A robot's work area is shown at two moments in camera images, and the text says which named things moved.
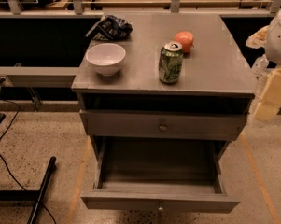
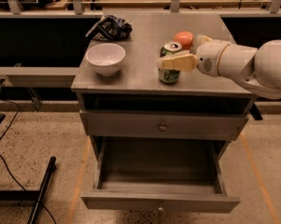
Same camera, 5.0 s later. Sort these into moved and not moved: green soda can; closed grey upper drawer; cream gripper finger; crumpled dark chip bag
Moved: cream gripper finger
Not moved: green soda can; crumpled dark chip bag; closed grey upper drawer
